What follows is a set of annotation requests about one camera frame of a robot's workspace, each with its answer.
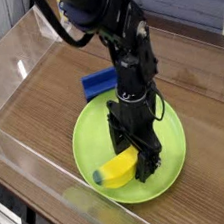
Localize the black cable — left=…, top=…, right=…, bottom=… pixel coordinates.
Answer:
left=31, top=0, right=97, bottom=55

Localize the yellow toy banana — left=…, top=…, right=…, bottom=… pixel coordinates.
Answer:
left=92, top=146, right=138, bottom=189

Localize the clear acrylic enclosure wall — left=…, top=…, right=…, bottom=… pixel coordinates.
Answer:
left=0, top=12, right=224, bottom=224

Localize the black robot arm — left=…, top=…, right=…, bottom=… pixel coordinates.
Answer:
left=61, top=0, right=162, bottom=182

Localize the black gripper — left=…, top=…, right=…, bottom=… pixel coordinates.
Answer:
left=106, top=92, right=162, bottom=183

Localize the green round plate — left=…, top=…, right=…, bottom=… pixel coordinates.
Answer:
left=72, top=90, right=187, bottom=204

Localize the blue foam block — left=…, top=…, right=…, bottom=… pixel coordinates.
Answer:
left=81, top=66, right=117, bottom=101

